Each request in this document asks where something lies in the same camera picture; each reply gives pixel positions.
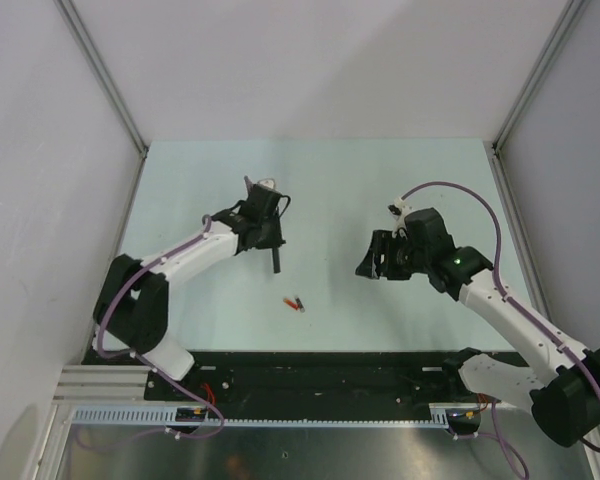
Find grey slotted cable duct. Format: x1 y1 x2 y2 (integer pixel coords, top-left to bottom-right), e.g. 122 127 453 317
72 404 478 428

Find orange battery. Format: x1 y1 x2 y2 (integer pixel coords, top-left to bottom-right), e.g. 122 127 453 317
283 298 299 310

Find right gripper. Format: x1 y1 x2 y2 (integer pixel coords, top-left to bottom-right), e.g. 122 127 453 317
356 229 430 281

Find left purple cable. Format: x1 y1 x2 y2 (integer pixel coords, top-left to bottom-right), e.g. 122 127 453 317
93 174 291 441

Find silver black battery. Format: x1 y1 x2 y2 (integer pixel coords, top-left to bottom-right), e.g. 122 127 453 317
294 295 306 313

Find black remote control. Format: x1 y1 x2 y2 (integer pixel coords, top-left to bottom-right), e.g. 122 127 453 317
271 247 281 274

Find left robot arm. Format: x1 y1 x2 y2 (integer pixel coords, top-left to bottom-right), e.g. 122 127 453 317
93 178 291 400

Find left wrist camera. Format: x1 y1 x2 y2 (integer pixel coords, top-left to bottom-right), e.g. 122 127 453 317
257 178 278 191

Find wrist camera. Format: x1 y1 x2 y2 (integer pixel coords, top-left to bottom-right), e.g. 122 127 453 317
387 197 413 222
257 178 278 191

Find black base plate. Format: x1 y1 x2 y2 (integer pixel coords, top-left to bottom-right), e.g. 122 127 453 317
141 348 495 414

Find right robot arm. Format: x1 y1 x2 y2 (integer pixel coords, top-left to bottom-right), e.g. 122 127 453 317
355 205 600 447

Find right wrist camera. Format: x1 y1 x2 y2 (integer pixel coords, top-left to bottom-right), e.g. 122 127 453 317
387 197 413 222

